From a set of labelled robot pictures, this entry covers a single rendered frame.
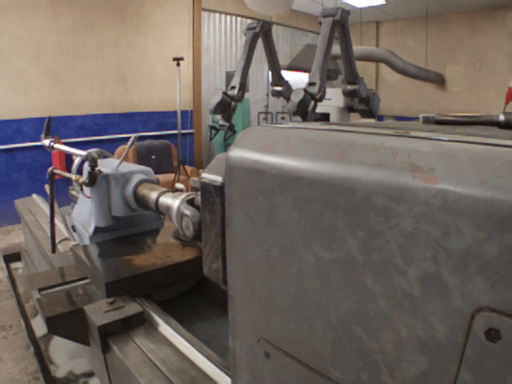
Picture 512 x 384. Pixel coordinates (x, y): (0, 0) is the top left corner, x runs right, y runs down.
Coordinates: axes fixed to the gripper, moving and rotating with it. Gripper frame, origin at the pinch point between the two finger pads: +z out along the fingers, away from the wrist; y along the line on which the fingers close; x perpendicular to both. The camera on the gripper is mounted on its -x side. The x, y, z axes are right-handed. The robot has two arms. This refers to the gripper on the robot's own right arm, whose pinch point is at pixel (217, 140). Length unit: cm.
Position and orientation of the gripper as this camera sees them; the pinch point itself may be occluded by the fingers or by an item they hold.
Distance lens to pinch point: 174.4
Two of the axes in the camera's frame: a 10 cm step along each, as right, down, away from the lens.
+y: 7.4, 1.5, -6.5
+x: 5.8, 3.4, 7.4
